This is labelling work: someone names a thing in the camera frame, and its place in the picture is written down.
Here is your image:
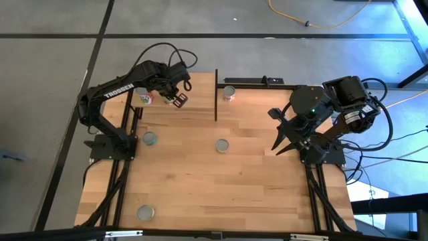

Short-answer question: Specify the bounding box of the yellow floor cable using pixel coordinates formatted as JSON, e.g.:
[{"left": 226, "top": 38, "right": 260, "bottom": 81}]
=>
[{"left": 381, "top": 90, "right": 428, "bottom": 110}]

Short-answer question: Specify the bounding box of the wooden shelf with black frame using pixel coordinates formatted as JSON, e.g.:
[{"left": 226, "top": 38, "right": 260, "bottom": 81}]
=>
[{"left": 128, "top": 68, "right": 219, "bottom": 122}]

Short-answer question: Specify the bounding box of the red tomato label tin can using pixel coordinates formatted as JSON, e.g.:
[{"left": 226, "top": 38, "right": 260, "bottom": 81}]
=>
[{"left": 222, "top": 85, "right": 236, "bottom": 102}]

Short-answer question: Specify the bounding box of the black crossbar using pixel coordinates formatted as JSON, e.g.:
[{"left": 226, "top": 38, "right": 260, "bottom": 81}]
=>
[{"left": 0, "top": 226, "right": 428, "bottom": 241}]

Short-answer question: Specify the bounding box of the beige floor cable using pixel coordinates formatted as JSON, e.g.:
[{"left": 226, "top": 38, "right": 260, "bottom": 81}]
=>
[{"left": 347, "top": 145, "right": 428, "bottom": 171}]

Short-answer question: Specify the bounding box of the white red label tin can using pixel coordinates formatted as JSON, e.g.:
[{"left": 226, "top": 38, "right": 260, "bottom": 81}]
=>
[{"left": 136, "top": 86, "right": 155, "bottom": 105}]

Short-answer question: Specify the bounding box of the black metal beam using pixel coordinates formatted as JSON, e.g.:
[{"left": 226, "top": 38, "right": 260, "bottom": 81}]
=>
[{"left": 350, "top": 193, "right": 428, "bottom": 241}]

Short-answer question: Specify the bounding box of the blue label tin can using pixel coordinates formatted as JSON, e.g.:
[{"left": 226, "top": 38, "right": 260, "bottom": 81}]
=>
[{"left": 142, "top": 131, "right": 158, "bottom": 147}]

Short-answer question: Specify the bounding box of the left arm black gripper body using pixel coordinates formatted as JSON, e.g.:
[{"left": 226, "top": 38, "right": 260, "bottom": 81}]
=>
[{"left": 156, "top": 62, "right": 192, "bottom": 98}]

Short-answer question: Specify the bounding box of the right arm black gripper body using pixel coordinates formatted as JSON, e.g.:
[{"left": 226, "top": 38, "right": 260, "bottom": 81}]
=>
[{"left": 267, "top": 107, "right": 330, "bottom": 165}]

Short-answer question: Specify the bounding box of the black aluminium table frame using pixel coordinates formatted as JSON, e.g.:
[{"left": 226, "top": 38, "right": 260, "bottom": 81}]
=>
[{"left": 75, "top": 66, "right": 357, "bottom": 235}]

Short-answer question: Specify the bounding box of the yellow cable with black plug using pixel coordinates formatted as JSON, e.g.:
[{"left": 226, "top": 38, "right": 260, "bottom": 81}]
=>
[{"left": 268, "top": 0, "right": 372, "bottom": 29}]

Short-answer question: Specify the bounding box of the silver lid tin can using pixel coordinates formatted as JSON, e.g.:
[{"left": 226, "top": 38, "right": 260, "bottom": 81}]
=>
[{"left": 136, "top": 204, "right": 156, "bottom": 222}]

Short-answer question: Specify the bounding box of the silver metal bracket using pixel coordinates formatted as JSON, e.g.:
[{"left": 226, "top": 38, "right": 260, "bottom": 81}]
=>
[
  {"left": 290, "top": 233, "right": 330, "bottom": 241},
  {"left": 104, "top": 230, "right": 144, "bottom": 239}
]

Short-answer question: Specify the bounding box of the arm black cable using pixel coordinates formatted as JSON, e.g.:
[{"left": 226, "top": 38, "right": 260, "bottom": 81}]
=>
[
  {"left": 133, "top": 42, "right": 199, "bottom": 92},
  {"left": 340, "top": 77, "right": 394, "bottom": 152}
]

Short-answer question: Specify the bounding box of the thick black floor cable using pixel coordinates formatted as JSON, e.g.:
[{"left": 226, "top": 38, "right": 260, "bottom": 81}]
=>
[{"left": 362, "top": 155, "right": 428, "bottom": 165}]

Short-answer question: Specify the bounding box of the black metal table leg frame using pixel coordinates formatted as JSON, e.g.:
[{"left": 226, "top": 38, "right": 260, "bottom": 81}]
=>
[{"left": 362, "top": 0, "right": 428, "bottom": 91}]

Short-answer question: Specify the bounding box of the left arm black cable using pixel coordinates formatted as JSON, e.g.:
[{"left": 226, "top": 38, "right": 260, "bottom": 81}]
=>
[{"left": 133, "top": 42, "right": 199, "bottom": 92}]

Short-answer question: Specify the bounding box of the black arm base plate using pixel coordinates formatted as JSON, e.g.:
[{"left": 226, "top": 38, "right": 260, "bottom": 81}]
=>
[
  {"left": 83, "top": 133, "right": 138, "bottom": 161},
  {"left": 300, "top": 147, "right": 346, "bottom": 165}
]

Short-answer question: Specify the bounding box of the thin black floor cable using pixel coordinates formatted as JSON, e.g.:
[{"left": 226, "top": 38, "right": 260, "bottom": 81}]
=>
[{"left": 354, "top": 128, "right": 428, "bottom": 150}]

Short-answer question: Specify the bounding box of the pale label tin can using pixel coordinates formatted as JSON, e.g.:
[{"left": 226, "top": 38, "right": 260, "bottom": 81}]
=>
[{"left": 215, "top": 139, "right": 230, "bottom": 155}]

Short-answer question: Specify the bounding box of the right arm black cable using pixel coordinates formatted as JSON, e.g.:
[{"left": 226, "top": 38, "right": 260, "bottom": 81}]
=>
[{"left": 340, "top": 77, "right": 394, "bottom": 152}]

